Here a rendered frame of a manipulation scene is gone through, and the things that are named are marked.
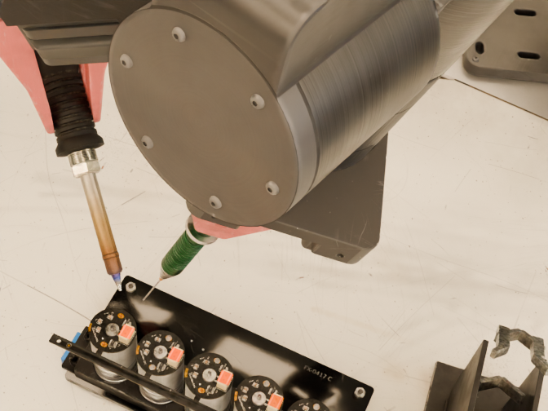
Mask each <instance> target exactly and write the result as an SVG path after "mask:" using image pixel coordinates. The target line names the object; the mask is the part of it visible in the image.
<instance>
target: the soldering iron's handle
mask: <svg viewBox="0 0 548 411"><path fill-rule="evenodd" d="M34 53H35V56H36V59H37V62H38V67H39V71H40V74H41V77H42V82H43V85H44V88H45V92H46V97H47V100H48V103H49V106H50V110H51V117H52V121H53V126H54V130H55V133H54V134H55V137H57V139H56V142H57V147H56V149H55V153H56V156H57V157H67V156H68V155H69V154H70V153H73V152H76V151H80V150H83V149H87V148H95V149H97V148H99V147H101V146H103V145H104V140H103V138H102V137H101V136H100V135H98V134H97V130H96V129H95V128H94V127H95V122H93V117H92V115H91V108H88V107H89V102H88V101H87V96H86V94H85V92H86V91H85V87H83V81H82V80H81V79H82V75H81V74H80V73H79V72H78V69H79V64H69V65H55V66H50V65H47V64H45V63H44V61H43V60H42V58H41V56H40V55H39V54H38V52H37V51H36V50H34Z"/></svg>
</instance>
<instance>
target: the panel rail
mask: <svg viewBox="0 0 548 411"><path fill-rule="evenodd" d="M57 340H61V341H60V342H57ZM49 343H52V344H54V345H56V346H58V347H61V348H63V349H65V350H66V351H69V352H72V353H73V354H75V355H77V356H80V357H81V358H83V359H85V360H88V361H90V362H92V363H94V364H96V365H98V366H100V367H102V368H104V369H107V370H109V371H111V372H113V373H115V374H117V375H119V376H121V377H124V378H126V379H128V380H130V381H132V382H134V383H136V384H138V385H140V386H142V387H145V388H147V389H149V390H150V391H153V392H155V393H157V394H159V395H161V396H164V397H165V398H167V399H169V400H172V401H174V402H176V403H178V404H181V405H182V406H184V407H186V408H188V409H191V410H193V411H217V410H215V409H212V408H211V407H209V406H207V405H204V404H202V403H200V402H199V401H200V399H201V397H199V396H198V395H197V396H195V397H194V399H192V398H189V397H187V396H185V395H183V394H181V393H179V392H177V391H174V390H172V389H170V388H169V387H166V386H164V385H162V384H160V383H158V382H155V381H153V380H152V379H150V378H151V376H152V374H151V373H150V372H149V373H148V371H147V372H146V374H145V375H144V376H143V375H141V374H139V373H136V372H135V371H133V370H131V369H128V368H126V367H124V366H122V365H120V364H118V363H116V362H114V361H112V360H109V359H107V358H105V357H103V356H101V355H102V354H103V351H101V349H98V350H97V351H96V353H94V352H93V351H90V350H88V349H86V348H84V347H82V346H79V345H77V344H76V343H74V342H71V341H69V340H68V339H66V338H62V337H60V336H59V335H57V334H52V336H51V338H50V340H49Z"/></svg>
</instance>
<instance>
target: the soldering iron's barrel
mask: <svg viewBox="0 0 548 411"><path fill-rule="evenodd" d="M98 160H99V159H98V157H97V153H96V150H95V148H87V149H83V150H80V151H76V152H73V153H70V154H69V155H68V161H69V164H70V167H72V172H73V177H74V178H76V179H78V178H80V179H81V181H82V186H83V190H84V193H85V196H86V201H87V204H88V207H89V211H90V213H91V218H92V222H93V224H94V228H95V233H96V236H97V239H98V242H99V247H100V250H101V254H102V259H103V261H104V265H105V267H106V271H107V273H108V274H109V275H110V276H111V275H114V274H117V273H120V272H122V264H121V261H120V258H119V253H118V252H117V247H116V243H115V240H114V237H113V232H112V229H111V226H110V223H109V220H108V215H107V212H106V209H105V206H104V200H103V198H102V194H101V191H100V188H99V183H98V180H97V177H96V174H97V173H99V172H100V166H99V161H98Z"/></svg>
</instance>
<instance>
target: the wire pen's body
mask: <svg viewBox="0 0 548 411"><path fill-rule="evenodd" d="M185 227H186V230H185V231H184V232H183V234H182V235H181V236H180V237H179V239H178V240H177V241H176V242H175V243H174V244H173V246H172V247H171V248H170V250H169V251H168V252H167V253H166V255H165V256H164V258H163V259H162V261H161V267H162V269H163V270H164V272H165V273H167V274H168V275H171V276H177V275H179V274H180V273H181V272H182V271H183V270H184V269H185V268H186V266H187V265H189V263H190V262H191V261H192V260H193V259H194V257H195V256H196V255H197V254H198V253H199V251H200V250H201V249H202V248H203V247H204V245H210V244H213V243H214V242H216V241H217V240H218V237H215V236H210V235H207V234H205V233H201V232H198V231H196V229H195V228H194V224H193V220H192V214H190V215H189V216H188V218H187V220H186V223H185Z"/></svg>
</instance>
